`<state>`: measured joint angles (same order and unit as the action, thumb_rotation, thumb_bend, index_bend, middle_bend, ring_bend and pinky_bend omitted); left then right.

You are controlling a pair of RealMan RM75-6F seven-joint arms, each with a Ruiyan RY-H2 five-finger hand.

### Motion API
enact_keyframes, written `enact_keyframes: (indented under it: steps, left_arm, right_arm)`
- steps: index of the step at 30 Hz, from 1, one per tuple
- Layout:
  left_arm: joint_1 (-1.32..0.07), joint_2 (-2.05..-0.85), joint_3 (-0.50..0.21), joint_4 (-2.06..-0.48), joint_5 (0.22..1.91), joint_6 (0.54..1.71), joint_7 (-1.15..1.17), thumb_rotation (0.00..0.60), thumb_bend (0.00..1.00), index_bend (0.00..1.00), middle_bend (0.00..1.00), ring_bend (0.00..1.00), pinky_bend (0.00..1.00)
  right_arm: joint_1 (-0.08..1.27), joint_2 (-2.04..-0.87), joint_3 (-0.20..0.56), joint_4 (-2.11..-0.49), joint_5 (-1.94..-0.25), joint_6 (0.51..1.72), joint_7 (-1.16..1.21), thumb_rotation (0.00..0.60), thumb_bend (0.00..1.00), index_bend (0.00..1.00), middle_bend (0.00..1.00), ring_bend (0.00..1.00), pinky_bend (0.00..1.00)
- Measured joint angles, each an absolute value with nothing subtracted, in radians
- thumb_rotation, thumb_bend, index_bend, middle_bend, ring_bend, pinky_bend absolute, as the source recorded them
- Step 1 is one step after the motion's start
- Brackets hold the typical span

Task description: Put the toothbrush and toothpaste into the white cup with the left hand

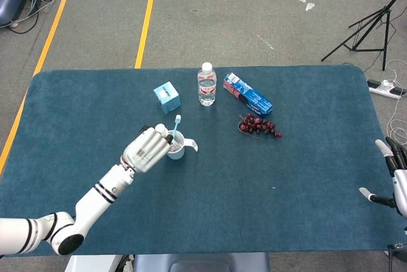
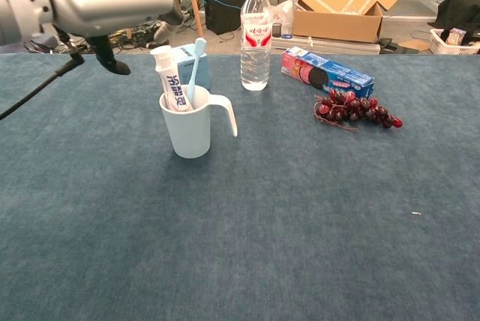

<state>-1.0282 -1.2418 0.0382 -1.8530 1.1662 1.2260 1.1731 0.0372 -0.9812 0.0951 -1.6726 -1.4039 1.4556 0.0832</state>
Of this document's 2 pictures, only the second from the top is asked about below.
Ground white toothpaste tube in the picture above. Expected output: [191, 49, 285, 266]
[149, 45, 194, 113]

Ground light blue toothbrush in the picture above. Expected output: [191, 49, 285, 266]
[186, 37, 208, 107]

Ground light blue cup with handle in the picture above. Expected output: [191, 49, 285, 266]
[158, 84, 239, 160]

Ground blue grey machine base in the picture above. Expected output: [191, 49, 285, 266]
[0, 31, 52, 55]

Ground wooden legged stand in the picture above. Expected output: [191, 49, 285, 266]
[125, 0, 206, 41]

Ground small light blue box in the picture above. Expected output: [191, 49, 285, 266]
[170, 45, 211, 92]

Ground black computer tower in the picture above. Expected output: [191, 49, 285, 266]
[202, 0, 260, 36]

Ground clear water bottle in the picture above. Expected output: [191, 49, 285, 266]
[239, 0, 272, 92]

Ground white plastic bag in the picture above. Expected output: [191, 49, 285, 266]
[269, 0, 296, 37]

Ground open cardboard box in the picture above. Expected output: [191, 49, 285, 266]
[276, 0, 411, 44]

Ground blue cookie box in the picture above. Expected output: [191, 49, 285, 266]
[280, 46, 376, 100]

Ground red grape bunch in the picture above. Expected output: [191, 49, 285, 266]
[313, 88, 404, 133]

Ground blue table mat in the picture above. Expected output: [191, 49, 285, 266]
[0, 52, 480, 321]

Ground flat cardboard piece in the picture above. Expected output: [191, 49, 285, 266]
[397, 39, 432, 54]

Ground white plastic basket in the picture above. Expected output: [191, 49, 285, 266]
[429, 28, 480, 56]

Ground small printed carton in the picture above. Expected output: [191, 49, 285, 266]
[445, 27, 468, 47]

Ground black cloth covered object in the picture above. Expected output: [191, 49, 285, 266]
[436, 0, 480, 43]

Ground tangled black cables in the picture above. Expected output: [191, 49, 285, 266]
[22, 22, 206, 55]

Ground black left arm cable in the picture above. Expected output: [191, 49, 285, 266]
[0, 24, 86, 122]

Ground aluminium rail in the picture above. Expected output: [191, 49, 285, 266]
[270, 35, 382, 56]

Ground black metal bracket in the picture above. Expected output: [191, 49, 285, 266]
[378, 37, 408, 55]

